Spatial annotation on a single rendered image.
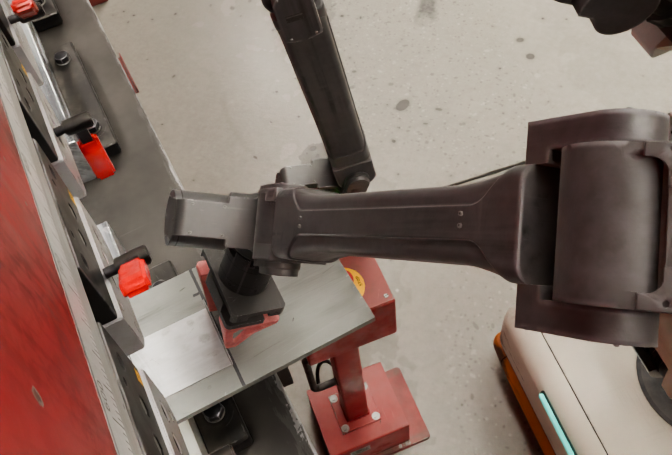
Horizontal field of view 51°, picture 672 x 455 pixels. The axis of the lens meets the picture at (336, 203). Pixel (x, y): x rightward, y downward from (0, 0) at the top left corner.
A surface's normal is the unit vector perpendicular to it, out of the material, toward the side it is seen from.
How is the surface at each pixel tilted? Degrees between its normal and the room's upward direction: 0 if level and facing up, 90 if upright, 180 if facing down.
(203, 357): 0
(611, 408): 0
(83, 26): 0
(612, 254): 35
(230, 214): 43
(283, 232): 58
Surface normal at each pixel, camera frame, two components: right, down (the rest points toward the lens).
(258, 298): 0.34, -0.70
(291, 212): -0.87, -0.11
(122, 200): -0.09, -0.59
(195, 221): 0.30, -0.04
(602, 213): -0.55, -0.11
